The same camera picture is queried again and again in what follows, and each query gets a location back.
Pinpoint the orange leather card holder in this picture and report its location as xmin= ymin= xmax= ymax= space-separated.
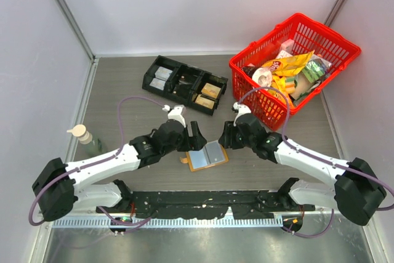
xmin=180 ymin=146 xmax=229 ymax=172

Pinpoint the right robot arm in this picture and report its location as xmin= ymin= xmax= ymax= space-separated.
xmin=219 ymin=113 xmax=387 ymax=226

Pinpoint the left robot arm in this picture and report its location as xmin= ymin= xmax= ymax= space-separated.
xmin=31 ymin=119 xmax=207 ymax=222

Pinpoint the tan card box upper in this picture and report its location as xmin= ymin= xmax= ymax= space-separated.
xmin=201 ymin=83 xmax=221 ymax=99

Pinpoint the white card box upper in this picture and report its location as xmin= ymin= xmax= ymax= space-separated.
xmin=155 ymin=67 xmax=173 ymax=81

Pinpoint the red plastic shopping basket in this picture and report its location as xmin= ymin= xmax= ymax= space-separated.
xmin=229 ymin=13 xmax=361 ymax=131

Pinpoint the black compartment tray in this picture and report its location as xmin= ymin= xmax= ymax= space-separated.
xmin=142 ymin=55 xmax=228 ymax=116

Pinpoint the white paper roll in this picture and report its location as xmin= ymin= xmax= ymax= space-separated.
xmin=252 ymin=67 xmax=273 ymax=87

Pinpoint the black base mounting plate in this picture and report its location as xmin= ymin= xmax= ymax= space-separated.
xmin=105 ymin=190 xmax=315 ymax=220

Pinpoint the yellow chips bag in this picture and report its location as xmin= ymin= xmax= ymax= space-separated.
xmin=262 ymin=51 xmax=314 ymax=107

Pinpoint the green soap pump bottle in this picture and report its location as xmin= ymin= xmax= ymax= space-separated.
xmin=66 ymin=124 xmax=107 ymax=157

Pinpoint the green foil snack packet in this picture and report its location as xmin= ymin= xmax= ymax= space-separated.
xmin=302 ymin=58 xmax=328 ymax=83

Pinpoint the pink white carton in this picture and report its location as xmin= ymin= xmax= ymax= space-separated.
xmin=280 ymin=39 xmax=295 ymax=54

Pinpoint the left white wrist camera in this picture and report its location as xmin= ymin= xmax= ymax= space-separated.
xmin=167 ymin=105 xmax=187 ymax=127

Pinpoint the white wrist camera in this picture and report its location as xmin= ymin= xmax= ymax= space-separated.
xmin=231 ymin=102 xmax=251 ymax=118
xmin=167 ymin=105 xmax=187 ymax=127

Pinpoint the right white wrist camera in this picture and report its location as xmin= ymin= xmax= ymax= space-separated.
xmin=231 ymin=102 xmax=251 ymax=118

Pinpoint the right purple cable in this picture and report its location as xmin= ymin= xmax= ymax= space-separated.
xmin=235 ymin=87 xmax=394 ymax=238

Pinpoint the purple cable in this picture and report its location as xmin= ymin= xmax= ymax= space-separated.
xmin=235 ymin=87 xmax=394 ymax=238
xmin=28 ymin=95 xmax=170 ymax=247

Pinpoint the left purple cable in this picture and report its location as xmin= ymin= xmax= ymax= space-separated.
xmin=28 ymin=95 xmax=170 ymax=247

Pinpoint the white perforated cable duct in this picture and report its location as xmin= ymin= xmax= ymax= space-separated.
xmin=52 ymin=215 xmax=283 ymax=229

